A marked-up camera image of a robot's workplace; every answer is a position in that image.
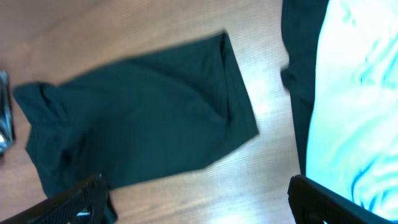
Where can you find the light blue t-shirt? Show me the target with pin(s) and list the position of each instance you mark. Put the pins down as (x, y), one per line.
(352, 140)

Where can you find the black t-shirt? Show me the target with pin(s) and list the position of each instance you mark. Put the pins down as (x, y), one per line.
(138, 119)

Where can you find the black garment under pile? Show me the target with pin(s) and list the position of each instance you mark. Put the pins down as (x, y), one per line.
(301, 23)

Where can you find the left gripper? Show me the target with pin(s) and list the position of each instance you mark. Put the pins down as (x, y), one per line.
(7, 128)

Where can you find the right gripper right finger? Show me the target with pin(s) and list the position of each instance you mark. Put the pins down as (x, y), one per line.
(311, 203)

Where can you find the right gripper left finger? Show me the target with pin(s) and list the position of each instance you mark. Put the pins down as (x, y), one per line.
(83, 203)

